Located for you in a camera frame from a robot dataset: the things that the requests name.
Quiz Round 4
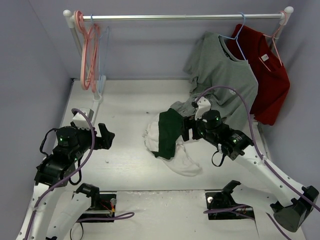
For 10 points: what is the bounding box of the silver and white clothes rack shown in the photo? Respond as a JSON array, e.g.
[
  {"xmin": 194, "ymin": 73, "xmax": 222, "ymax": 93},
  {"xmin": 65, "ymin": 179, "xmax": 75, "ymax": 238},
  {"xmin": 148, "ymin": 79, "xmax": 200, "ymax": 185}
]
[{"xmin": 63, "ymin": 6, "xmax": 294, "ymax": 123}]

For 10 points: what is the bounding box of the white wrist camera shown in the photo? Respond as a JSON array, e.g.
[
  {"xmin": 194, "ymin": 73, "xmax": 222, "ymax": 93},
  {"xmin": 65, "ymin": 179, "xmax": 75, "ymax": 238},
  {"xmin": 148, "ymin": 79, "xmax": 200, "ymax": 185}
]
[
  {"xmin": 72, "ymin": 112, "xmax": 90, "ymax": 130},
  {"xmin": 192, "ymin": 97, "xmax": 211, "ymax": 121}
]

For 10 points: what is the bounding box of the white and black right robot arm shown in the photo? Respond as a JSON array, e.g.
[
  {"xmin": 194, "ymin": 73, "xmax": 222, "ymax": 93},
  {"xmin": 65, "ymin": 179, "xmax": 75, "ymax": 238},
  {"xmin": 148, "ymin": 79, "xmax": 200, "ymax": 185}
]
[{"xmin": 182, "ymin": 110, "xmax": 319, "ymax": 233}]

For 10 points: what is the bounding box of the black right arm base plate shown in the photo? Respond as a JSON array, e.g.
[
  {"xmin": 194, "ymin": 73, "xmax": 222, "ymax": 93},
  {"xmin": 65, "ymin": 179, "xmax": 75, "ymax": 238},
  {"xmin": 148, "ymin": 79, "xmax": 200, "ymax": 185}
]
[{"xmin": 205, "ymin": 191, "xmax": 255, "ymax": 221}]

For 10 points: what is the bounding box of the white and green t-shirt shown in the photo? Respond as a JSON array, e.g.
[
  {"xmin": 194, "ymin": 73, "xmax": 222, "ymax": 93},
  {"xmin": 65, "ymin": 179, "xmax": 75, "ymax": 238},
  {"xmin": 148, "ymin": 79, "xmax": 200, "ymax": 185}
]
[{"xmin": 143, "ymin": 108, "xmax": 203, "ymax": 177}]

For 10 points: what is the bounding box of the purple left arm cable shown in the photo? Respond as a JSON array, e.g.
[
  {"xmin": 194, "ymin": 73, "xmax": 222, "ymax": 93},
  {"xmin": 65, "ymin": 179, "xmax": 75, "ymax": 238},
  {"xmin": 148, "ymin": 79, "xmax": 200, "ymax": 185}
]
[{"xmin": 23, "ymin": 107, "xmax": 136, "ymax": 240}]

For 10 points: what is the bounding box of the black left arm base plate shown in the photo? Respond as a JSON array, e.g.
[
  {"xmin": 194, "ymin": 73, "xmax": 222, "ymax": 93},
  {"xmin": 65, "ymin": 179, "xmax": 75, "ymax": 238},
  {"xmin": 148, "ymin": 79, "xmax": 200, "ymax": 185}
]
[{"xmin": 78, "ymin": 192, "xmax": 117, "ymax": 223}]

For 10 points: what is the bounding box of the red t-shirt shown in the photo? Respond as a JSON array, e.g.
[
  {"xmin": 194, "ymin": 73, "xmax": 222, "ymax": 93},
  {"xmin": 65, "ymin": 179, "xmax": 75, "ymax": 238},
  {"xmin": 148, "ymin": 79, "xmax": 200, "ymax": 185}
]
[{"xmin": 227, "ymin": 24, "xmax": 290, "ymax": 126}]

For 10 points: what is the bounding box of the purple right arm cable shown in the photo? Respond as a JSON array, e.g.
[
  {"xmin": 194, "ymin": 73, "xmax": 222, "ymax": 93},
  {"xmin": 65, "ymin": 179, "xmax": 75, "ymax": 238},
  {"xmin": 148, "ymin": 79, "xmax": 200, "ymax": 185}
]
[{"xmin": 194, "ymin": 85, "xmax": 320, "ymax": 240}]

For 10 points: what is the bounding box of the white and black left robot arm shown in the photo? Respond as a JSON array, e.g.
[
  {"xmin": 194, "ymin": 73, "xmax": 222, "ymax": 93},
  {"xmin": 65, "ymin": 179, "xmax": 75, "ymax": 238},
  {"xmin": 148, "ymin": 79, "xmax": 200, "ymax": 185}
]
[{"xmin": 17, "ymin": 122, "xmax": 115, "ymax": 240}]

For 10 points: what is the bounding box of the pink hanger bundle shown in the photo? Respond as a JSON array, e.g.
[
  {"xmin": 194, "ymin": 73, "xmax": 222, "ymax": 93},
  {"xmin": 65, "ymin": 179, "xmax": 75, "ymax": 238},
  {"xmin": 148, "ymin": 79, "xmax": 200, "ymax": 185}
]
[{"xmin": 73, "ymin": 10, "xmax": 101, "ymax": 93}]

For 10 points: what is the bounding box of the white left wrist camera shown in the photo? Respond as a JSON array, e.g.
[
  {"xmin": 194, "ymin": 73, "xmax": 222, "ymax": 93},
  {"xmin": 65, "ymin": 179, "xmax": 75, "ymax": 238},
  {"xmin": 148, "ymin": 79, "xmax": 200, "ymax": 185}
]
[{"xmin": 72, "ymin": 112, "xmax": 90, "ymax": 130}]

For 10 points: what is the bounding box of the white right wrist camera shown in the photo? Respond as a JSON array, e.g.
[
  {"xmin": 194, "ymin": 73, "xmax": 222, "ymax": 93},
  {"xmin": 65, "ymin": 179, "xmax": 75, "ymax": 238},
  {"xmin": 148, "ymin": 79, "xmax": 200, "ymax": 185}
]
[{"xmin": 192, "ymin": 97, "xmax": 211, "ymax": 121}]

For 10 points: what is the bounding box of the blue hanger with grey shirt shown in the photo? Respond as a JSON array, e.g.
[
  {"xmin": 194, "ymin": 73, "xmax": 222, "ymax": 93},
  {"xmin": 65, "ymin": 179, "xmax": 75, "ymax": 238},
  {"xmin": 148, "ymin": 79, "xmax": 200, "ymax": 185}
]
[{"xmin": 217, "ymin": 11, "xmax": 251, "ymax": 62}]

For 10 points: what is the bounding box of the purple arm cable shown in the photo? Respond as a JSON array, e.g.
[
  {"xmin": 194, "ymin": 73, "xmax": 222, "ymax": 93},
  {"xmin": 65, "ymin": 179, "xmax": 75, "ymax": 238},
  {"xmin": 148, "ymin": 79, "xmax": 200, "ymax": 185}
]
[
  {"xmin": 194, "ymin": 85, "xmax": 320, "ymax": 240},
  {"xmin": 23, "ymin": 107, "xmax": 136, "ymax": 240}
]

